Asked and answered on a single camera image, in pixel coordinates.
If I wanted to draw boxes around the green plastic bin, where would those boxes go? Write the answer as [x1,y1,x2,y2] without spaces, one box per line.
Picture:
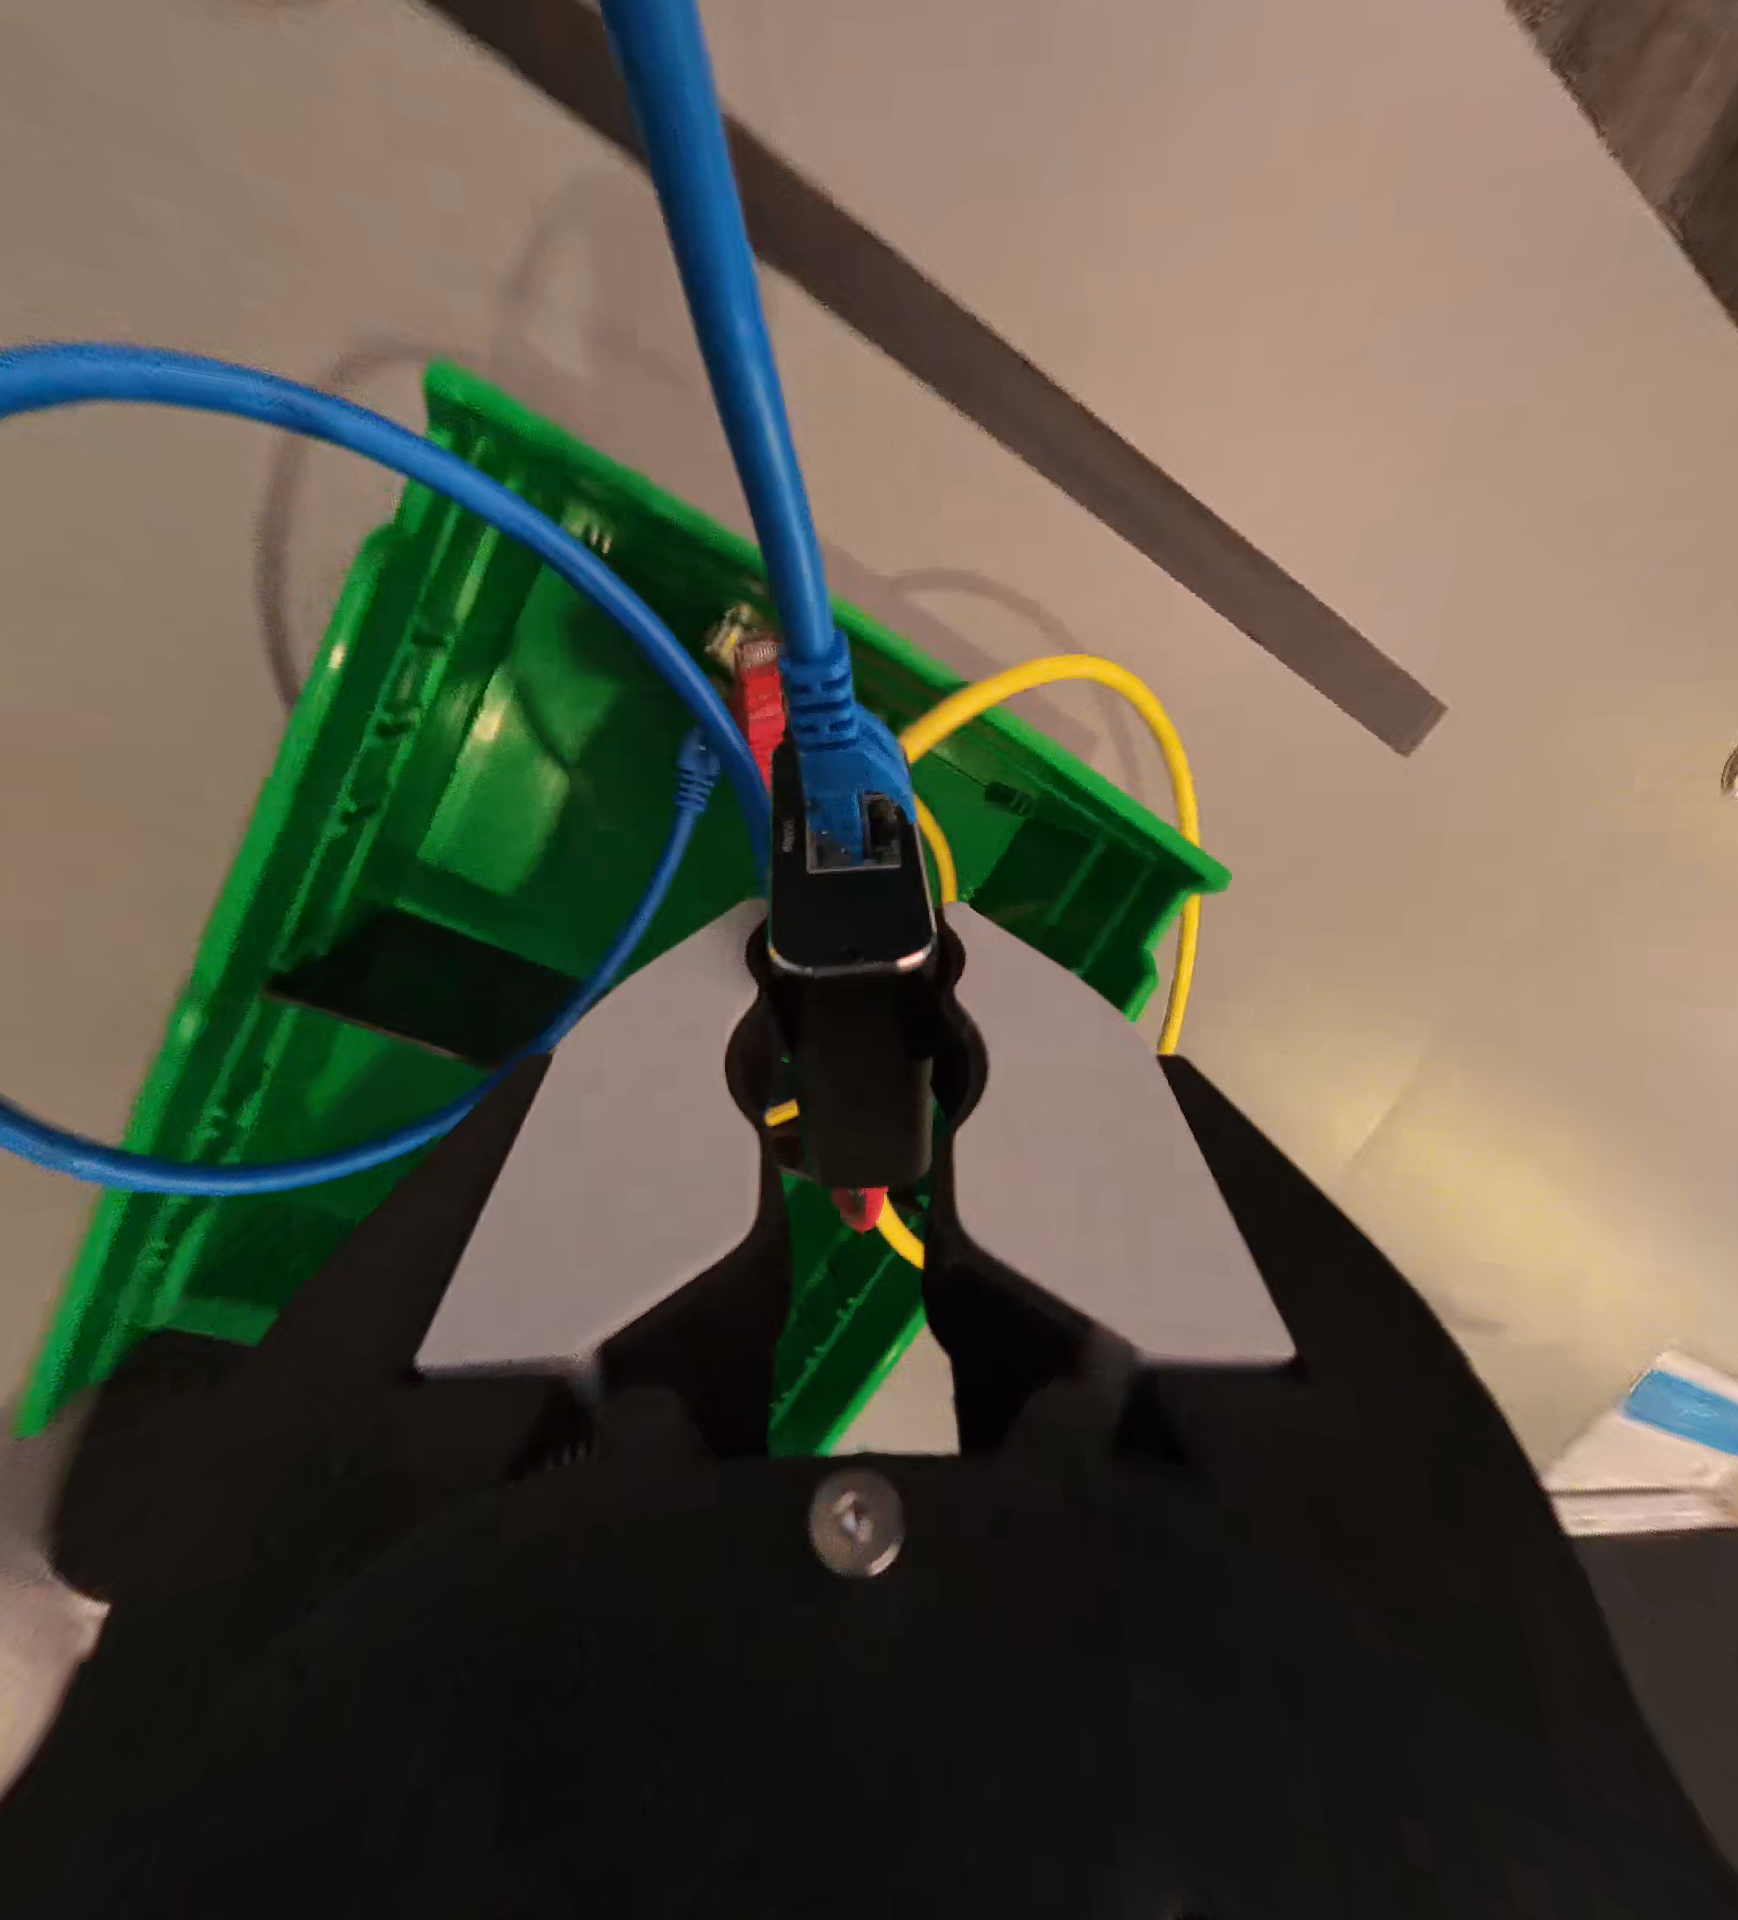
[13,360,1231,1457]

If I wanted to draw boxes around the red ethernet cable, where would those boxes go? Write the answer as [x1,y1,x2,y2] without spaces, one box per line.
[729,635,894,1236]

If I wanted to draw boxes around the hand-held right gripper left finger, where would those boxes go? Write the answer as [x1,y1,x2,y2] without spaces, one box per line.
[415,906,796,1457]

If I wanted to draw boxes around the blue ethernet cable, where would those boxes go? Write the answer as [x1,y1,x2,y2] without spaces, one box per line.
[0,0,915,1194]

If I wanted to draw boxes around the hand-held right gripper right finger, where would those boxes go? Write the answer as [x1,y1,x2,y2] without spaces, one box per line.
[921,900,1302,1453]

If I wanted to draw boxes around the yellow ethernet cable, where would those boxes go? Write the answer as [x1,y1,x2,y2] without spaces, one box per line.
[764,654,1203,1269]

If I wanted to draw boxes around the black ethernet splitter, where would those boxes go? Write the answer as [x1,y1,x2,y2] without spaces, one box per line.
[764,749,946,1188]

